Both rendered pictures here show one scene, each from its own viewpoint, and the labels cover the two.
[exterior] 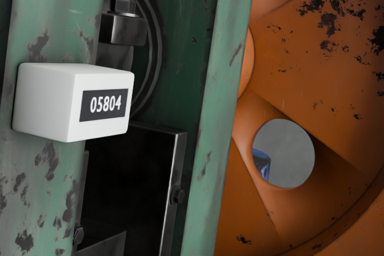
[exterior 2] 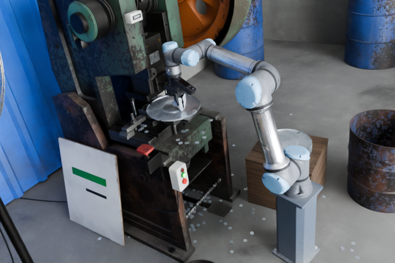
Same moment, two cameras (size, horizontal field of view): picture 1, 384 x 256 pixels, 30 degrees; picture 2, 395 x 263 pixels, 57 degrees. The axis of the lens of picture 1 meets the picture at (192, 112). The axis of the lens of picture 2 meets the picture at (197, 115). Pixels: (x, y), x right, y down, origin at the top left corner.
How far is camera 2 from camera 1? 124 cm
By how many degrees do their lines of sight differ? 26
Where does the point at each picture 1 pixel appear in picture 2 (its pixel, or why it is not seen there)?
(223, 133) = (175, 9)
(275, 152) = not seen: outside the picture
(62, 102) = (130, 18)
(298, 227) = (207, 23)
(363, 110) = not seen: outside the picture
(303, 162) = not seen: outside the picture
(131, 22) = not seen: outside the picture
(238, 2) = not seen: outside the picture
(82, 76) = (131, 14)
